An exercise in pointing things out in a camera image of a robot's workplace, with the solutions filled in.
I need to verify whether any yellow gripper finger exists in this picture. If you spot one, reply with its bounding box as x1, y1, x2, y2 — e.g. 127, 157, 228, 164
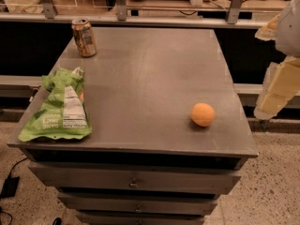
254, 56, 300, 120
255, 14, 280, 41

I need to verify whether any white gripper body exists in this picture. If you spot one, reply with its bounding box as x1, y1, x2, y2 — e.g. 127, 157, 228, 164
276, 0, 300, 57

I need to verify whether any orange fruit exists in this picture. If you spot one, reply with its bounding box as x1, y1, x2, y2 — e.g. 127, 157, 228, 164
191, 103, 216, 127

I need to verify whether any green rice chip bag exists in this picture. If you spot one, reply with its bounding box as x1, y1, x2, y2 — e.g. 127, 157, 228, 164
18, 67, 92, 142

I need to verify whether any grey drawer cabinet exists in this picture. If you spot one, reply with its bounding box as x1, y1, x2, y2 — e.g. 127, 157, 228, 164
7, 26, 260, 225

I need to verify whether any orange soda can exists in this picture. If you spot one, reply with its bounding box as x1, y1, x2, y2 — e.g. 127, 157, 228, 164
71, 18, 97, 57

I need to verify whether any middle drawer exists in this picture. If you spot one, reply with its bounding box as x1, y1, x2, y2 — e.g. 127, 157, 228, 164
58, 192, 217, 216

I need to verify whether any drawer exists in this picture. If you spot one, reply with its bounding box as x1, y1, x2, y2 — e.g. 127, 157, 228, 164
58, 192, 217, 216
76, 211, 204, 225
29, 162, 241, 194

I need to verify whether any top drawer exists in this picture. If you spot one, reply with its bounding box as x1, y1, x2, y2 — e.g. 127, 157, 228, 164
29, 162, 241, 194

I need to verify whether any bottom drawer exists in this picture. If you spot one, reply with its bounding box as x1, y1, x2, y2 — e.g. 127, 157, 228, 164
76, 211, 204, 225

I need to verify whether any black power adapter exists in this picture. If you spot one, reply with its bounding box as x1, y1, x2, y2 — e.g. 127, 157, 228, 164
0, 177, 20, 199

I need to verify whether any metal rail frame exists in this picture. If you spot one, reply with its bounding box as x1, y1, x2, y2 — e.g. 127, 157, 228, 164
1, 0, 289, 26

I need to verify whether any black floor cable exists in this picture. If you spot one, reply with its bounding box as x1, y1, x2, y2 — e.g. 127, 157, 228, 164
7, 157, 29, 179

